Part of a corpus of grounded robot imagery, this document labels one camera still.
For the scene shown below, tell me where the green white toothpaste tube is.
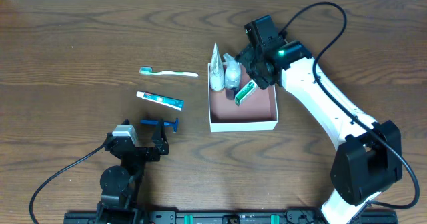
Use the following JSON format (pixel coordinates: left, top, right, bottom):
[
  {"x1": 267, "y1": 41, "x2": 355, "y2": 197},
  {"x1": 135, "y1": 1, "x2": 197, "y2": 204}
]
[{"x1": 136, "y1": 91, "x2": 184, "y2": 111}]

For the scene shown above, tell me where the clear pump soap bottle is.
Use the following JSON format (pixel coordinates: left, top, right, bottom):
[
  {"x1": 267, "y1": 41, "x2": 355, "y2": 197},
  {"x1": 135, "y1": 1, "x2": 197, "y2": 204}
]
[{"x1": 223, "y1": 53, "x2": 242, "y2": 100}]

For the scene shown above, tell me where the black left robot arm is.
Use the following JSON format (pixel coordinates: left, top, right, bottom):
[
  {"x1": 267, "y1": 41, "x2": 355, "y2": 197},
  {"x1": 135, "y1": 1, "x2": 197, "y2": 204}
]
[{"x1": 95, "y1": 119, "x2": 169, "y2": 223}]

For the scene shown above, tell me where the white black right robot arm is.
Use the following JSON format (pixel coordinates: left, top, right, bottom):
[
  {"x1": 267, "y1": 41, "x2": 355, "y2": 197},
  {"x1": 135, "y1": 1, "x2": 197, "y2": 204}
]
[{"x1": 208, "y1": 16, "x2": 403, "y2": 223}]

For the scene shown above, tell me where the green white toothbrush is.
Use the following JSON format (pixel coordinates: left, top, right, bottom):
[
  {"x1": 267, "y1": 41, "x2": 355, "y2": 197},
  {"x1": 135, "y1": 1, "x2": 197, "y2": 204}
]
[{"x1": 139, "y1": 67, "x2": 199, "y2": 77}]

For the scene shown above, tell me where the blue disposable razor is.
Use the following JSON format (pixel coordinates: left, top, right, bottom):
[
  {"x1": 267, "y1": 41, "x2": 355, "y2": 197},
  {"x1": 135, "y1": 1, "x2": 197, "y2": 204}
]
[{"x1": 140, "y1": 118, "x2": 179, "y2": 133}]

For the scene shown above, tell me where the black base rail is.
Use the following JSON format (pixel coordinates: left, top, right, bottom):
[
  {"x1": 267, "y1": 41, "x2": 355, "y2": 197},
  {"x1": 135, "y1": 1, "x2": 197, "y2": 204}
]
[{"x1": 63, "y1": 209, "x2": 398, "y2": 224}]

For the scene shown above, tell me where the green white small packet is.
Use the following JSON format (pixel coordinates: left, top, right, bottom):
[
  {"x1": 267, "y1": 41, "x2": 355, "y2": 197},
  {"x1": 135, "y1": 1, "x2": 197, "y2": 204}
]
[{"x1": 234, "y1": 80, "x2": 258, "y2": 106}]

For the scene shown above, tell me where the white cone tube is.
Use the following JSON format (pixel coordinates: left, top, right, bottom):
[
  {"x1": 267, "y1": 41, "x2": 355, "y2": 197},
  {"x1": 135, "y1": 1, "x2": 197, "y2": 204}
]
[{"x1": 209, "y1": 43, "x2": 225, "y2": 91}]

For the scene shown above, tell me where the white box pink interior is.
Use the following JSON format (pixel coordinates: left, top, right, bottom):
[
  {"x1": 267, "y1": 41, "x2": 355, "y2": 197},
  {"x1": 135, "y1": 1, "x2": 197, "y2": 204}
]
[{"x1": 207, "y1": 60, "x2": 280, "y2": 133}]

